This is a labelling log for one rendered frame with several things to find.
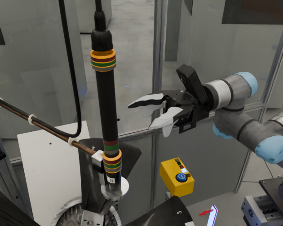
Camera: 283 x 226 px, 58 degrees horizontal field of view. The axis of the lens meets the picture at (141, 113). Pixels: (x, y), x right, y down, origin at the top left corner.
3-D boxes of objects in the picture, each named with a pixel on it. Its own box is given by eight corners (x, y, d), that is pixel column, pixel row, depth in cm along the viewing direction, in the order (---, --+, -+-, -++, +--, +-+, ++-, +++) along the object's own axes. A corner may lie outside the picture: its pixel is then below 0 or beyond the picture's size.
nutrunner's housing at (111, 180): (105, 197, 66) (81, 11, 40) (114, 187, 68) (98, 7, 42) (117, 204, 64) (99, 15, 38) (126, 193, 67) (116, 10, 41)
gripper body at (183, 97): (178, 135, 61) (214, 120, 66) (181, 105, 56) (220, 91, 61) (160, 119, 67) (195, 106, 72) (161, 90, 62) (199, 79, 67)
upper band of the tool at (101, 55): (86, 68, 45) (85, 53, 44) (103, 60, 48) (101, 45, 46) (105, 75, 43) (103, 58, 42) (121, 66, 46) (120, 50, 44)
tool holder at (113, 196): (89, 188, 65) (84, 161, 59) (107, 171, 70) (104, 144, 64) (117, 206, 61) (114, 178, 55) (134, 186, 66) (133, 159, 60)
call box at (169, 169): (159, 176, 130) (160, 161, 124) (177, 171, 133) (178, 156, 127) (173, 201, 117) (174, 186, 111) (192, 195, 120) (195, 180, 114)
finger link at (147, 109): (128, 123, 62) (165, 119, 64) (127, 102, 59) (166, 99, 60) (127, 115, 65) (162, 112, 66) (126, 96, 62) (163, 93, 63)
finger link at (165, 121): (159, 150, 54) (181, 129, 60) (161, 128, 51) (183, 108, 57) (148, 144, 56) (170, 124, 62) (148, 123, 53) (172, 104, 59)
